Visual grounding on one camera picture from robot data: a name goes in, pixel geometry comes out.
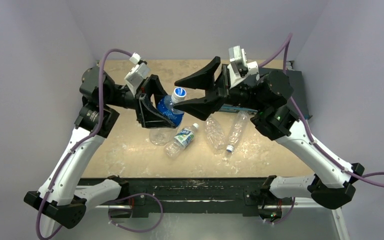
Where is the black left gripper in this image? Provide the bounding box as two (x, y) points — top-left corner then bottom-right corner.
(103, 74), (182, 127)

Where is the blue label Pocari bottle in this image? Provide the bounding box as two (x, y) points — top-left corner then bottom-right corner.
(156, 87), (187, 127)

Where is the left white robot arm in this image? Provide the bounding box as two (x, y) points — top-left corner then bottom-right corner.
(24, 66), (175, 229)

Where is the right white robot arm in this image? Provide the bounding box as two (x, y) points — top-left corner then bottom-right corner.
(175, 56), (364, 210)

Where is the clear bottle white cap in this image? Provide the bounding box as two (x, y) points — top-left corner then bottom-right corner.
(204, 115), (227, 154)

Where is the clear bottle blue cap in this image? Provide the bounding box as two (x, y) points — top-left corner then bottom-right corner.
(226, 110), (250, 153)

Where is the green label water bottle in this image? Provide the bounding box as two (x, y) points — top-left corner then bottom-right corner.
(164, 123), (200, 159)

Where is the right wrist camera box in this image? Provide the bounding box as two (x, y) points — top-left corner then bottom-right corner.
(227, 45), (260, 89)

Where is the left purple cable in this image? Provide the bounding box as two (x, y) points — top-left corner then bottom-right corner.
(34, 48), (137, 240)

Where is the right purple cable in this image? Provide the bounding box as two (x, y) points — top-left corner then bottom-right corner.
(257, 32), (384, 189)

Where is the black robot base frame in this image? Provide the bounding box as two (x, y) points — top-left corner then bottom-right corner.
(103, 176), (293, 218)

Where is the dark network switch box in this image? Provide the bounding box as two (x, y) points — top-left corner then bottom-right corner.
(220, 67), (313, 121)

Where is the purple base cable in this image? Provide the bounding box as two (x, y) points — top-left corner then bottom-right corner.
(107, 193), (164, 233)

